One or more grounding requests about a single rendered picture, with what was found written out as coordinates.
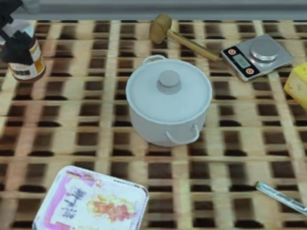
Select brown bottle with label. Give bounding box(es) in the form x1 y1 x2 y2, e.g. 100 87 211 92
7 20 47 82

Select white pot with lid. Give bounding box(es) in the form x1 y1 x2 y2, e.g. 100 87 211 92
125 54 213 147

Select wooden mallet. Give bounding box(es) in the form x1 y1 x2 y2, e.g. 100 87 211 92
149 13 220 62

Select white pot lid grey knob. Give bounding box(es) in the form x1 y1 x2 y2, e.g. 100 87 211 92
125 58 213 125

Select white printed food tray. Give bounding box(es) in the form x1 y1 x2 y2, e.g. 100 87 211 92
32 165 149 230

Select silver digital kitchen scale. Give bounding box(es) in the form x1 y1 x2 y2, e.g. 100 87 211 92
220 34 294 82

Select yellow sponge block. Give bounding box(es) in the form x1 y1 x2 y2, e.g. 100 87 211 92
283 61 307 109

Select white marker pen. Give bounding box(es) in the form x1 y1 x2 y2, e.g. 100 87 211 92
254 181 307 216

